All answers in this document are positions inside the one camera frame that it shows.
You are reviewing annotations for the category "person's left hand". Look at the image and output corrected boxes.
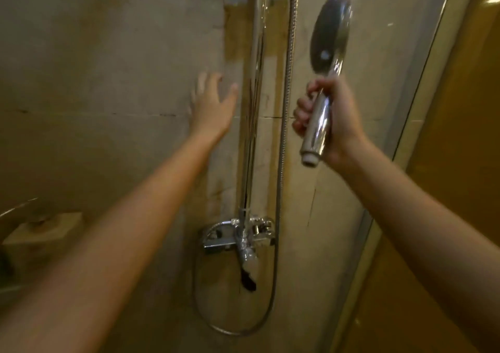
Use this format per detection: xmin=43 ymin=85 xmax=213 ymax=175
xmin=189 ymin=71 xmax=239 ymax=141

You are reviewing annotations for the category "person's right hand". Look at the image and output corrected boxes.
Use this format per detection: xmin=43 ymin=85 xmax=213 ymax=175
xmin=292 ymin=74 xmax=368 ymax=171

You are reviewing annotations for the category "chrome handheld shower head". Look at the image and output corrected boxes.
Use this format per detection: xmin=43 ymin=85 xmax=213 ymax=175
xmin=300 ymin=0 xmax=354 ymax=167

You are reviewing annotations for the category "person's right forearm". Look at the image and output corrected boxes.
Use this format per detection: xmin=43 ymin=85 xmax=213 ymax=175
xmin=327 ymin=137 xmax=500 ymax=353

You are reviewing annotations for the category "person's left forearm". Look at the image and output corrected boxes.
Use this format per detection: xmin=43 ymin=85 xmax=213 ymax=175
xmin=0 ymin=129 xmax=219 ymax=353

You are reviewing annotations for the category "chrome shower mixer faucet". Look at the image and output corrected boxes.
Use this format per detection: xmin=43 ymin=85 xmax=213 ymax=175
xmin=202 ymin=207 xmax=277 ymax=293

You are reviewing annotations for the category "glass shower door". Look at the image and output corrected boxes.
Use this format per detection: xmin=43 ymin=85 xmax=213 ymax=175
xmin=328 ymin=0 xmax=500 ymax=353

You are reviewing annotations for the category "beige soap box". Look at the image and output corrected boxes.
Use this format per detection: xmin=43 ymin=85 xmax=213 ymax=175
xmin=2 ymin=211 xmax=83 ymax=265

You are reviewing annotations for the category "chrome shower riser rail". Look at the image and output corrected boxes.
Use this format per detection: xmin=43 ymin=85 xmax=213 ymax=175
xmin=237 ymin=0 xmax=274 ymax=218

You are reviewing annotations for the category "metal shower hose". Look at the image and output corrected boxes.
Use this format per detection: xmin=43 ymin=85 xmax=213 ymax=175
xmin=194 ymin=0 xmax=301 ymax=336

